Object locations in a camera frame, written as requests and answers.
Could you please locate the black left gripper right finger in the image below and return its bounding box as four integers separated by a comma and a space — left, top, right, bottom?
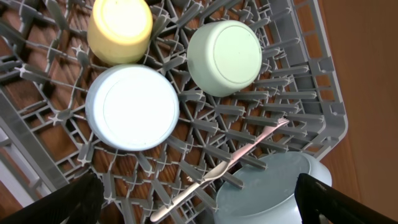
294, 173, 397, 224

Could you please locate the grey dishwasher rack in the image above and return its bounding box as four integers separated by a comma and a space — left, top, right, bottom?
1, 0, 348, 223

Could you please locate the light green bowl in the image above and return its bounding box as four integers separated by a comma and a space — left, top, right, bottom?
187, 20, 262, 97

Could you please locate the yellow plastic cup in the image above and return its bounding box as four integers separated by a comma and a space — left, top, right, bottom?
87, 0, 153, 65

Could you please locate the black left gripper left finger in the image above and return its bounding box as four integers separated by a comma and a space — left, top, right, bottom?
1, 173, 104, 224

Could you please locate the white plastic fork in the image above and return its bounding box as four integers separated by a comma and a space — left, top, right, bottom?
201, 117, 290, 184

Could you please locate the light blue plate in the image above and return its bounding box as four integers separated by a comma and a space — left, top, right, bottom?
214, 152, 332, 224

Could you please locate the light blue bowl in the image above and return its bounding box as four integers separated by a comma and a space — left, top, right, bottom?
85, 64, 180, 151

